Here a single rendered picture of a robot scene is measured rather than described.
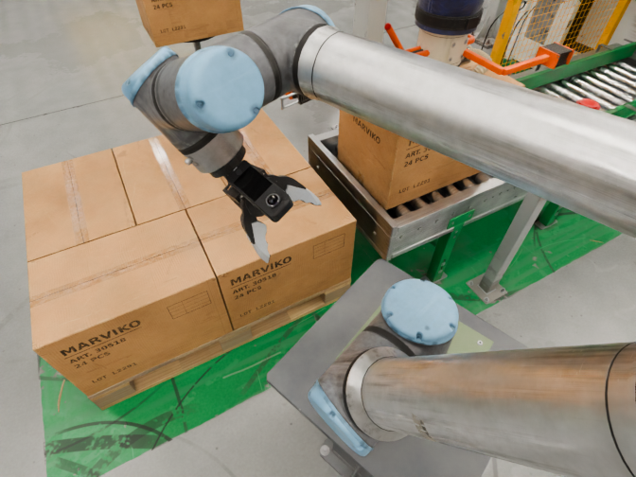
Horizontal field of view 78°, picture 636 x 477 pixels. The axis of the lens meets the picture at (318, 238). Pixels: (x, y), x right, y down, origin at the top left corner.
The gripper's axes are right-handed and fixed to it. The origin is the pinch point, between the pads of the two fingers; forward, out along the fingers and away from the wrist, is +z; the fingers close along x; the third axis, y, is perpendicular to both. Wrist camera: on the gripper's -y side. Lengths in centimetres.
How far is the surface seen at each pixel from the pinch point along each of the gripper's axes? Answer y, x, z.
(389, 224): 43, -36, 60
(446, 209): 38, -59, 75
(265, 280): 68, 10, 54
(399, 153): 44, -56, 42
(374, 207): 52, -39, 57
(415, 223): 40, -45, 68
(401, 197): 52, -52, 65
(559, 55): 19, -113, 45
